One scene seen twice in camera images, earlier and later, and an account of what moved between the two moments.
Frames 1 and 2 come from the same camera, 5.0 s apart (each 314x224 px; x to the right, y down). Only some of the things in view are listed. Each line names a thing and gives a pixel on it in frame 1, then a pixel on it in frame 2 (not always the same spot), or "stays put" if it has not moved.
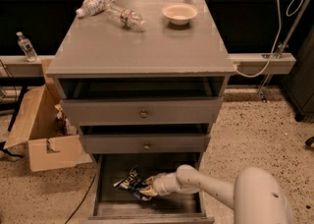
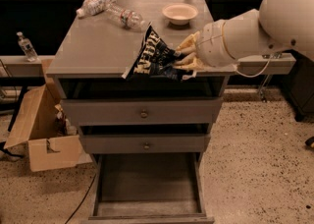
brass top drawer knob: x=143 y=113 stays put
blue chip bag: x=133 y=183 → x=155 y=60
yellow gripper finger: x=150 y=180 → x=188 y=41
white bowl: x=180 y=14 stays put
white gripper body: x=161 y=184 → x=211 y=46
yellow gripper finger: x=149 y=191 → x=190 y=63
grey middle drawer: x=144 y=143 stays put
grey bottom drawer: x=115 y=205 stays put
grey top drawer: x=143 y=112 stays put
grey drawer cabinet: x=142 y=79 stays put
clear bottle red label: x=124 y=16 stays put
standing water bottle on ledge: x=26 y=47 stays put
